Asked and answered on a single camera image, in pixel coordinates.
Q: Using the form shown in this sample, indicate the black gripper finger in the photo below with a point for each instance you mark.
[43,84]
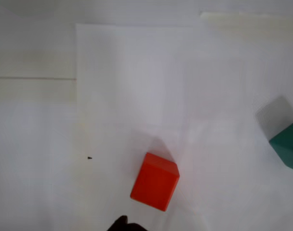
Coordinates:
[120,225]
[135,228]

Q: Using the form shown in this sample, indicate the red cube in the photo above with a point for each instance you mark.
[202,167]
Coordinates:
[156,185]

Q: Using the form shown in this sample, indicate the teal blue cube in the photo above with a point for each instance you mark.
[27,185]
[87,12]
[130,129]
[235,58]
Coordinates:
[287,146]

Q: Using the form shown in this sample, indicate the white paper sheet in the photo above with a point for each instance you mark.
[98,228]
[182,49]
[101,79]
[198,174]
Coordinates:
[137,96]

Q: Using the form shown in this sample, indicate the long beige masking tape strip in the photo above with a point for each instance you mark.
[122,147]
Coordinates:
[245,21]

